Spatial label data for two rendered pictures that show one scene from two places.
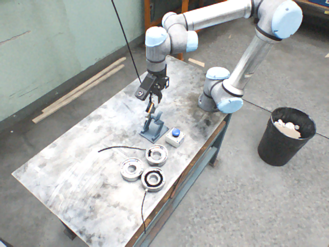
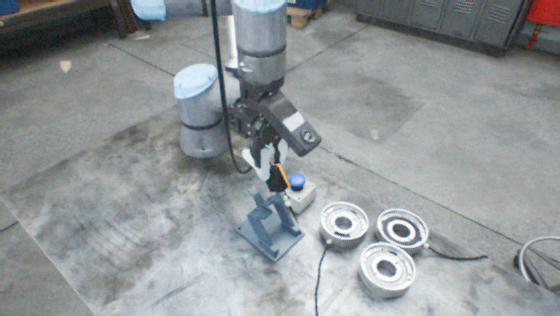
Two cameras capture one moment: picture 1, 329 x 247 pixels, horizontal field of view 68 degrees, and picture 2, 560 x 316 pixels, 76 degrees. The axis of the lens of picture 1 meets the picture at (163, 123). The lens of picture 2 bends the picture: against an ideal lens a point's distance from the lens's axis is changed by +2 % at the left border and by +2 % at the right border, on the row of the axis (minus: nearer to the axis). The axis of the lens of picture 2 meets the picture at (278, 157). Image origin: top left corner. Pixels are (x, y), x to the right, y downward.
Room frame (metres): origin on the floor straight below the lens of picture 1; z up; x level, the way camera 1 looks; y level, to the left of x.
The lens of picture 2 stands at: (0.73, 0.55, 1.45)
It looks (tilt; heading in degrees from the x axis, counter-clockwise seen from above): 40 degrees down; 276
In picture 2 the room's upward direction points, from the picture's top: straight up
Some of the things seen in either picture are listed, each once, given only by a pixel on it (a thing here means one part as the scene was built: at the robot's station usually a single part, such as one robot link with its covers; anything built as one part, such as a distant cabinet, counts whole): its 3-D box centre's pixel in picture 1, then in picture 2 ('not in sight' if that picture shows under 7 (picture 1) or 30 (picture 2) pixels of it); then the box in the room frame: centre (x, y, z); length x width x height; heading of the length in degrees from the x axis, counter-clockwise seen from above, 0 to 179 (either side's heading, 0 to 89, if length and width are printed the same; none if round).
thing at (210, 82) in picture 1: (217, 81); (200, 93); (1.04, -0.27, 0.97); 0.13 x 0.12 x 0.14; 16
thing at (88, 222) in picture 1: (149, 125); (248, 245); (0.85, 0.08, 0.79); 1.20 x 0.60 x 0.02; 146
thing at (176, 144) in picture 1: (176, 136); (294, 191); (0.76, -0.06, 0.82); 0.08 x 0.07 x 0.05; 146
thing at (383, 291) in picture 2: (131, 169); (385, 270); (0.56, 0.13, 0.82); 0.10 x 0.10 x 0.04
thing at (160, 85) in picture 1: (156, 78); (260, 105); (0.82, 0.04, 1.14); 0.09 x 0.08 x 0.12; 144
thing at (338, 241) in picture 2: (156, 155); (343, 225); (0.64, 0.02, 0.82); 0.10 x 0.10 x 0.04
